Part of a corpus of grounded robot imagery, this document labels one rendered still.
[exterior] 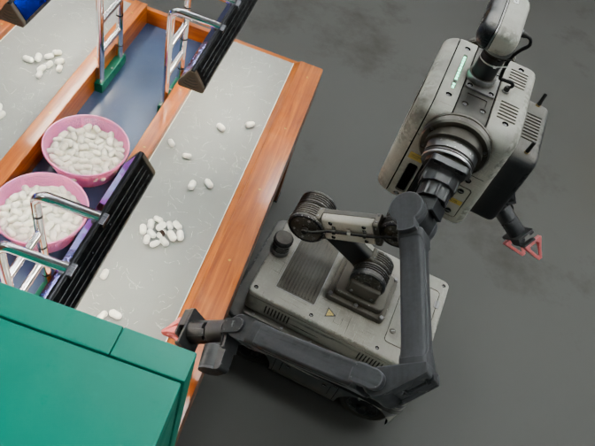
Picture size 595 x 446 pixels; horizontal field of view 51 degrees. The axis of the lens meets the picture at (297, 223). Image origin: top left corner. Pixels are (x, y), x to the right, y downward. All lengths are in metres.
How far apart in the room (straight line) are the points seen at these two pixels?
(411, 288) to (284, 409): 1.34
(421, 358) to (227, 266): 0.82
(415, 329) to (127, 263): 0.94
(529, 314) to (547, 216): 0.69
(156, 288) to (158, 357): 1.26
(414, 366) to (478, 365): 1.73
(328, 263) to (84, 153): 0.92
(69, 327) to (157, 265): 1.29
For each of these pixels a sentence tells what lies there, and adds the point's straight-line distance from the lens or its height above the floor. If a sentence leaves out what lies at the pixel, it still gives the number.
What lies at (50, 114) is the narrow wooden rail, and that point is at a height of 0.76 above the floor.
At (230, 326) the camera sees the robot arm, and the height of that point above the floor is 1.04.
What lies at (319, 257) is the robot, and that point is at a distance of 2.30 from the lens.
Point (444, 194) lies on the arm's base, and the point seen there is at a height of 1.37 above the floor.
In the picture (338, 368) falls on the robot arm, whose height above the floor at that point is 1.20.
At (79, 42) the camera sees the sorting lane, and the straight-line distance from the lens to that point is 2.53.
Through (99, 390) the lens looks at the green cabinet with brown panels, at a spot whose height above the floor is 1.79.
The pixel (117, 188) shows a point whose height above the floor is 1.11.
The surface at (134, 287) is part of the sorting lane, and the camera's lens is 1.83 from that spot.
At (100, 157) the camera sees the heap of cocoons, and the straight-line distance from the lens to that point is 2.11.
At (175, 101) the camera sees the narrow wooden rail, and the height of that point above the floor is 0.77.
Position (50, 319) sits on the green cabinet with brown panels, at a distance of 0.60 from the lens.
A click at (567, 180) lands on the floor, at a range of 3.97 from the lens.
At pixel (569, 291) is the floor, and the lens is 3.43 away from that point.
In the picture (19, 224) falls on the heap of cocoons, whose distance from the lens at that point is 1.96.
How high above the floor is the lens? 2.31
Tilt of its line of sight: 51 degrees down
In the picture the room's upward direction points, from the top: 21 degrees clockwise
